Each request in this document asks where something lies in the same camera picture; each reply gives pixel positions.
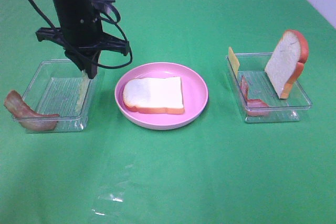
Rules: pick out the pink round plate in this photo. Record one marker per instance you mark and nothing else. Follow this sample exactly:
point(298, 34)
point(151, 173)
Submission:
point(194, 90)

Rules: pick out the white bread slice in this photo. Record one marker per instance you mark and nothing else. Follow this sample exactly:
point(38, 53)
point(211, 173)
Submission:
point(154, 95)
point(287, 62)

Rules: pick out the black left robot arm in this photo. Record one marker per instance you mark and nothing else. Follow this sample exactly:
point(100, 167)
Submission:
point(86, 14)

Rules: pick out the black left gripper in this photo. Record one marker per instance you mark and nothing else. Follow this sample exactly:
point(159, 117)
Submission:
point(90, 41)

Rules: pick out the green lettuce leaf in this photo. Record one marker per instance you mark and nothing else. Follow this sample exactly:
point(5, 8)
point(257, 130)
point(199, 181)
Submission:
point(83, 87)

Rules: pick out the left clear plastic tray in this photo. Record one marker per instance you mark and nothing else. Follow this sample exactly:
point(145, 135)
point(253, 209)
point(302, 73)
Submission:
point(54, 90)

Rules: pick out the yellow cheese slice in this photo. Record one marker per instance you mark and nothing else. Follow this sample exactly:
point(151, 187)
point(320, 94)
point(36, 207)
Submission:
point(233, 61)

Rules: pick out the bacon strip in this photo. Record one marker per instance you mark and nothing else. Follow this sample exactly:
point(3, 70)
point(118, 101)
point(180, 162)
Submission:
point(29, 119)
point(252, 103)

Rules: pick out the right clear plastic tray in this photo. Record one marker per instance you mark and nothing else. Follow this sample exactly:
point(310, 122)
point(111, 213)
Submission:
point(252, 65)

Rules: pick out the clear plastic tray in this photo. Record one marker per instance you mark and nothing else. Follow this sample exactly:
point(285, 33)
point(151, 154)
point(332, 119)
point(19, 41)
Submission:
point(252, 65)
point(54, 90)

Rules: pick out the green tablecloth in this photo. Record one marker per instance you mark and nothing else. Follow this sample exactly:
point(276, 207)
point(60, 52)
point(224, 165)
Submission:
point(217, 169)

